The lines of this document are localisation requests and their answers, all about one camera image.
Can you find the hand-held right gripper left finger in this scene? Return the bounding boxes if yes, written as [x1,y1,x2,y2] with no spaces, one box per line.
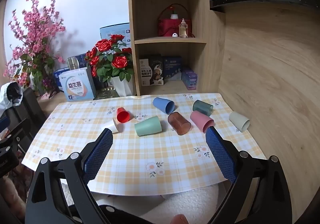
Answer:
[24,128,114,224]

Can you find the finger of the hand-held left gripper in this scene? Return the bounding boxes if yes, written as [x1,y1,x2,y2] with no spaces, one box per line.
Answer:
[0,115,32,155]

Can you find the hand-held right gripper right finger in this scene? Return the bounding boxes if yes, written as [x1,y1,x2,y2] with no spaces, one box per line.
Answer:
[205,126,300,224]

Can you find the white cup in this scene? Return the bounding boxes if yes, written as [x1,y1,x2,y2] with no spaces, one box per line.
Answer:
[101,118,124,134]

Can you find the pale grey-green cup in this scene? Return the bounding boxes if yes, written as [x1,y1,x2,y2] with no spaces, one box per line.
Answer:
[229,111,251,132]

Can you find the pink cup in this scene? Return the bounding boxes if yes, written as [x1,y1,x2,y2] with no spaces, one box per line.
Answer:
[190,110,215,131]

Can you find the red cup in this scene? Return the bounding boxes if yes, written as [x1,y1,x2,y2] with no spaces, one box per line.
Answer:
[116,107,131,123]

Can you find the dark green translucent cup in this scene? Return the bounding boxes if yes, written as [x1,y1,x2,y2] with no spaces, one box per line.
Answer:
[192,100,214,117]

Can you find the brown translucent cup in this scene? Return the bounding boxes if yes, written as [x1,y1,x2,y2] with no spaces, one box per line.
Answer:
[167,111,192,136]

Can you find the mint green cup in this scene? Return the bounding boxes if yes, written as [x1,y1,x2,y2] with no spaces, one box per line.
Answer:
[134,115,162,137]

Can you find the blue cup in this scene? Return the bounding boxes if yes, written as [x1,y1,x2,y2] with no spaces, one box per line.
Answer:
[153,97,175,115]

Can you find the person's right hand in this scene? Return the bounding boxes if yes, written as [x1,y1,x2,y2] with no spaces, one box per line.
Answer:
[172,214,188,224]

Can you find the black chair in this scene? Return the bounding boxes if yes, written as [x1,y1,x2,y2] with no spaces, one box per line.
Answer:
[0,87,48,154]

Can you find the white cloth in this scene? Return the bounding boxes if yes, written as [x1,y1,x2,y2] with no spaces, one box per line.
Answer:
[0,82,24,114]

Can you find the yellow plaid floral tablecloth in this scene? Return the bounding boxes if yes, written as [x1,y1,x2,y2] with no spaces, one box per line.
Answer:
[21,92,267,196]

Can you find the shiny green packet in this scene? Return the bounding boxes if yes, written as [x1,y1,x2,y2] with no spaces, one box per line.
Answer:
[93,86,120,101]

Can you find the white box with blue label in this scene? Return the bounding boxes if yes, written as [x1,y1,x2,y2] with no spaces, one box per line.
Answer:
[60,67,97,101]

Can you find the white faceted vase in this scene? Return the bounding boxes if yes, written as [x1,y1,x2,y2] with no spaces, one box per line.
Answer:
[109,76,134,97]

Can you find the purple blue box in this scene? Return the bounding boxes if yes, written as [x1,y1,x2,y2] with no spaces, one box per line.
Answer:
[182,68,198,90]

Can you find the steel thermos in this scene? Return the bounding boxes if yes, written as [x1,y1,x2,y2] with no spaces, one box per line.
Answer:
[67,56,80,71]

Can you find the red rose bouquet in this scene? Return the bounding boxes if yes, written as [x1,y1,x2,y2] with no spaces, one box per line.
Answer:
[84,34,134,83]

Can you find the dark biscuit box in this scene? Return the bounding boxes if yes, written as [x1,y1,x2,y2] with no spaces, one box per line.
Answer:
[139,54,164,87]

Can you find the pink blossom branches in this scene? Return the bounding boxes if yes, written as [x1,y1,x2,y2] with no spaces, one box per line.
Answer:
[2,0,67,95]

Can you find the dark blue box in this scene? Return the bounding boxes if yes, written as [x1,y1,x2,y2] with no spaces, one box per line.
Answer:
[162,56,183,81]

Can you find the white and blue carton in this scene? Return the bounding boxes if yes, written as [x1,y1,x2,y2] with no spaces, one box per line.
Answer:
[99,23,131,47]

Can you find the wooden shelf unit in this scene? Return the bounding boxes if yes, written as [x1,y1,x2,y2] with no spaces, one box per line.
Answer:
[127,0,227,97]

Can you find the glass perfume bottle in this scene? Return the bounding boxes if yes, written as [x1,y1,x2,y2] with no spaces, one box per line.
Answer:
[178,18,188,39]

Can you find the red basket with handle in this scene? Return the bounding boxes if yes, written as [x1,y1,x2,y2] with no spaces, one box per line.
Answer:
[157,3,193,38]

